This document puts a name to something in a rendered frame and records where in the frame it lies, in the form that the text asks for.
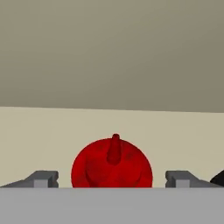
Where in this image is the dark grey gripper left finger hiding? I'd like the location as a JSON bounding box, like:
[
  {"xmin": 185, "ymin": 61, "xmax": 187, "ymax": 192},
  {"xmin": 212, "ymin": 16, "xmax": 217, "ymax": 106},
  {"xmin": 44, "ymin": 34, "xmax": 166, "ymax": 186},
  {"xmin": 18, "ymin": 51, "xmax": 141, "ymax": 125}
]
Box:
[{"xmin": 0, "ymin": 170, "xmax": 60, "ymax": 189}]

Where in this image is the red ketchup bottle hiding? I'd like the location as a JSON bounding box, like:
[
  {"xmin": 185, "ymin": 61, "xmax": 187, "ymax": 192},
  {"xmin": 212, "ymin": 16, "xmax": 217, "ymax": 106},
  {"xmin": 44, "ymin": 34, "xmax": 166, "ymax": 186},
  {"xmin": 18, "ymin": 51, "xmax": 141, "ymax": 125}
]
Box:
[{"xmin": 71, "ymin": 133, "xmax": 154, "ymax": 189}]

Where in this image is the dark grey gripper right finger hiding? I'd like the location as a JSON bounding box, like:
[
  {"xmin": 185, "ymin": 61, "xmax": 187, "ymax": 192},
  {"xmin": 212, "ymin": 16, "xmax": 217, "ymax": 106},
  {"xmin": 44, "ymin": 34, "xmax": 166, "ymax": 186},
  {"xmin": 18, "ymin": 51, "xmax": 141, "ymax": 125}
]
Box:
[{"xmin": 164, "ymin": 170, "xmax": 224, "ymax": 189}]

